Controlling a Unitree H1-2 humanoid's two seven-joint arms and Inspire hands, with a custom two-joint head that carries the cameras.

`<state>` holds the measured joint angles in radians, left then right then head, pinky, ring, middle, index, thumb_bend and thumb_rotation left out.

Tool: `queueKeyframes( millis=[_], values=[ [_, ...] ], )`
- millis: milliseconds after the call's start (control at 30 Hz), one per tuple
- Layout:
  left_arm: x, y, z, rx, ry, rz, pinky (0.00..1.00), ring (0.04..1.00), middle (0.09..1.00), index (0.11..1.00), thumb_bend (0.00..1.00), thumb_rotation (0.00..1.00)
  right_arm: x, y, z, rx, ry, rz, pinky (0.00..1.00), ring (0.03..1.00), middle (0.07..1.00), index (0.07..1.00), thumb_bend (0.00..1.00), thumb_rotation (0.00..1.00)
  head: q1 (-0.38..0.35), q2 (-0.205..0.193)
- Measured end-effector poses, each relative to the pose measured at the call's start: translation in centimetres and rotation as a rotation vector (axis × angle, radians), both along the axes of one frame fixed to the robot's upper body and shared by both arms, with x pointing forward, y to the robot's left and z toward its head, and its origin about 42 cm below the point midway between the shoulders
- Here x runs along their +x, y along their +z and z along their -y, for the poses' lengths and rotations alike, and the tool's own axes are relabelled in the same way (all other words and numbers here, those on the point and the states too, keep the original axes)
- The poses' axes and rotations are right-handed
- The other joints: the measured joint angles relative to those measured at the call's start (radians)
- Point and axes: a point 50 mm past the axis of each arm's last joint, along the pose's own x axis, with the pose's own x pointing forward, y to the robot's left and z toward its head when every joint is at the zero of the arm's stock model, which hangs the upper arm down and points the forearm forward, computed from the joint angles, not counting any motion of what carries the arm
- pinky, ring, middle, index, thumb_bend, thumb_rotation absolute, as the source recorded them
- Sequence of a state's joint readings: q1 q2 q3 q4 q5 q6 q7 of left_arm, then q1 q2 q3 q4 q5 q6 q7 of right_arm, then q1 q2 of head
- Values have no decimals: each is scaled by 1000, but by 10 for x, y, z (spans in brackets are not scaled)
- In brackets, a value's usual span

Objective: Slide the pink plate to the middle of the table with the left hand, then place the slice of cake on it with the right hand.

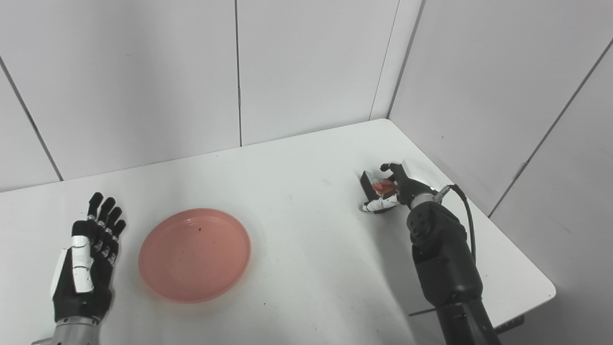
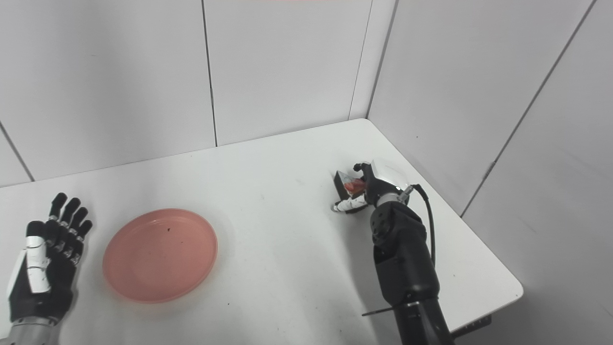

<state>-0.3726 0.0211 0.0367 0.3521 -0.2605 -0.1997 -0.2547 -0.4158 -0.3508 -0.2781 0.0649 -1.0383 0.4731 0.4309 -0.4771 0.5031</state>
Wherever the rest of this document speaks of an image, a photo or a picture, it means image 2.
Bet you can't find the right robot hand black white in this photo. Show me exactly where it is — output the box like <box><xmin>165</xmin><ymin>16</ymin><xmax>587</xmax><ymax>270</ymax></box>
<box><xmin>332</xmin><ymin>160</ymin><xmax>411</xmax><ymax>213</ymax></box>

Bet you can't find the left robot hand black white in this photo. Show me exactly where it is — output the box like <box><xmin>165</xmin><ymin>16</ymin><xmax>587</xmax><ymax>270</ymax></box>
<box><xmin>7</xmin><ymin>193</ymin><xmax>93</xmax><ymax>326</ymax></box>

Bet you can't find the chocolate cake slice with fruit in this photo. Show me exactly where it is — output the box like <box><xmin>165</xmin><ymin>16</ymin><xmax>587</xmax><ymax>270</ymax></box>
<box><xmin>334</xmin><ymin>171</ymin><xmax>367</xmax><ymax>214</ymax></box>

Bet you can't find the pink round plate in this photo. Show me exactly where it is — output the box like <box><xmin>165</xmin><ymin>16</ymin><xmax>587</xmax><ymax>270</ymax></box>
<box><xmin>102</xmin><ymin>208</ymin><xmax>218</xmax><ymax>303</ymax></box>

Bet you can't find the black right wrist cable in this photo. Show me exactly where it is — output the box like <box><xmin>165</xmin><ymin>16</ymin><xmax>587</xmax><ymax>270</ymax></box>
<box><xmin>401</xmin><ymin>184</ymin><xmax>436</xmax><ymax>266</ymax></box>

